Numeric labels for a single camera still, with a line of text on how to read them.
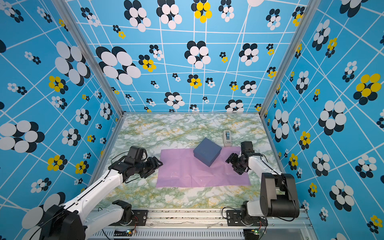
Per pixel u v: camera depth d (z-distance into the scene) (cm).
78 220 41
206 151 91
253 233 69
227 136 102
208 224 72
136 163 65
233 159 81
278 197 43
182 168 91
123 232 72
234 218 72
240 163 76
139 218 73
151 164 74
